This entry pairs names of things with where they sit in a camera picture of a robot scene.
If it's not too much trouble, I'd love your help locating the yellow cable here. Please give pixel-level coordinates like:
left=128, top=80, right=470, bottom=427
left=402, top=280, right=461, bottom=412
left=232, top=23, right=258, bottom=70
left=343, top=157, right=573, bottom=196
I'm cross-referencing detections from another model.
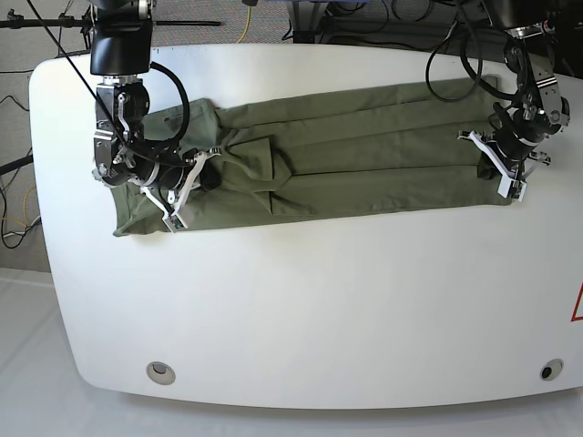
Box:
left=236, top=7, right=252, bottom=45

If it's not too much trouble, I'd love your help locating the table cable grommet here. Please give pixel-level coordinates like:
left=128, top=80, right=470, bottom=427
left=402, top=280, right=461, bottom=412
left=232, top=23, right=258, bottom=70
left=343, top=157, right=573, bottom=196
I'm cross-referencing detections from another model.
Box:
left=539, top=359, right=564, bottom=381
left=146, top=361, right=176, bottom=386

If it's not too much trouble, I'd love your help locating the left table cable grommet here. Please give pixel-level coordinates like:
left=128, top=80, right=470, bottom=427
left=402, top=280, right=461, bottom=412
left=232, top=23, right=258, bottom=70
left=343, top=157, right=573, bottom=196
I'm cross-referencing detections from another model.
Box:
left=146, top=361, right=176, bottom=386

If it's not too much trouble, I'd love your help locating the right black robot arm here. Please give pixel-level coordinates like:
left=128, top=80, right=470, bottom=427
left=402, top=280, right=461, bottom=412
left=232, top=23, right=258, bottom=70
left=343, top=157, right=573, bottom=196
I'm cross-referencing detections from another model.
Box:
left=90, top=1, right=220, bottom=217

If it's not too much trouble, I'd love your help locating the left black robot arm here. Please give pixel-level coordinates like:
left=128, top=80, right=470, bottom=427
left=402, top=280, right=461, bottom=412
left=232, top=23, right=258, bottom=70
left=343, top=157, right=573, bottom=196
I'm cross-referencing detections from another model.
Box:
left=440, top=1, right=570, bottom=182

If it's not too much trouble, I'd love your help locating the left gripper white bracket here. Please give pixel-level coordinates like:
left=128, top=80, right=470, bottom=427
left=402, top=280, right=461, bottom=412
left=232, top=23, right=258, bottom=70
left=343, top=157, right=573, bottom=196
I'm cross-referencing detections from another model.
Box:
left=458, top=127, right=552, bottom=181

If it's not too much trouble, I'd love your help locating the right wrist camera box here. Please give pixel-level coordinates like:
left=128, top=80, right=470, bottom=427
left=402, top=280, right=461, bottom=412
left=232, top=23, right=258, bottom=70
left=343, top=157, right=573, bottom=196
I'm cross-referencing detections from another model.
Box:
left=162, top=212, right=188, bottom=233

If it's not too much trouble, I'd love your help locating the right table cable grommet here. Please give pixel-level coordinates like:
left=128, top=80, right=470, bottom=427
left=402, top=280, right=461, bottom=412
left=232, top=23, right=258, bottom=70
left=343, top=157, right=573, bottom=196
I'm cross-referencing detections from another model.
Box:
left=539, top=359, right=564, bottom=381

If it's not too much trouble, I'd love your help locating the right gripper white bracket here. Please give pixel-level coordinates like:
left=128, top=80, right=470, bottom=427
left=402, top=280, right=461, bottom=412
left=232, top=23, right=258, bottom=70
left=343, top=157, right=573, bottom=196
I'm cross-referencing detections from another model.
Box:
left=136, top=147, right=222, bottom=214

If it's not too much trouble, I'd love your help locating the black tripod stand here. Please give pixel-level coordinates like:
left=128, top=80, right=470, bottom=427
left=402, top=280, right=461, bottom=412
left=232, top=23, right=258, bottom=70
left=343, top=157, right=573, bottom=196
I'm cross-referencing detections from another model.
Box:
left=1, top=8, right=223, bottom=53

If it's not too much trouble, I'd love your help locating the olive green T-shirt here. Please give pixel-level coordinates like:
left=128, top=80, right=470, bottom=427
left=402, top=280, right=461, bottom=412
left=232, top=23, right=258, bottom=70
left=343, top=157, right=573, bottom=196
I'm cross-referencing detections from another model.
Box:
left=111, top=75, right=514, bottom=239

